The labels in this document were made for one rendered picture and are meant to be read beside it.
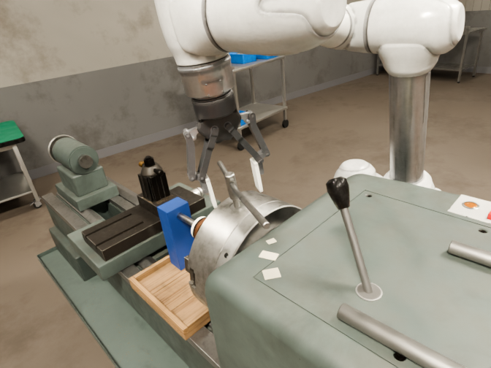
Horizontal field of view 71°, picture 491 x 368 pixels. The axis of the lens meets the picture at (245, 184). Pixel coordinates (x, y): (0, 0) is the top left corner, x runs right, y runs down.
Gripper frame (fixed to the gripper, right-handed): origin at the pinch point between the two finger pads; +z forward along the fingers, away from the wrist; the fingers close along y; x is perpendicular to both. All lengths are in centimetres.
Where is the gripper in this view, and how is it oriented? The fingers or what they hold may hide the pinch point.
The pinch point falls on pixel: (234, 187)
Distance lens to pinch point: 71.5
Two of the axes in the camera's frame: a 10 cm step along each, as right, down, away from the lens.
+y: 9.3, -3.2, 1.7
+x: -3.1, -4.6, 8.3
